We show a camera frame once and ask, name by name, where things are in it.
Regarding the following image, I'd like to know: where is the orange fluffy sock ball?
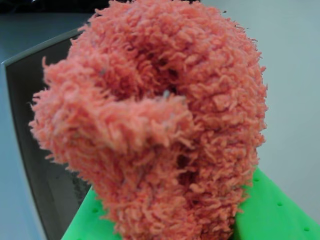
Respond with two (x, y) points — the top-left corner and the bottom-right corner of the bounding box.
(27, 0), (270, 240)

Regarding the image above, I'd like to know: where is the white cardboard box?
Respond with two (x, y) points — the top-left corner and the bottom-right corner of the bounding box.
(0, 26), (93, 240)

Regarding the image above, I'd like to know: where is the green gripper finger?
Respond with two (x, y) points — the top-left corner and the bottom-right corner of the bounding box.
(61, 188), (123, 240)
(232, 168), (320, 240)

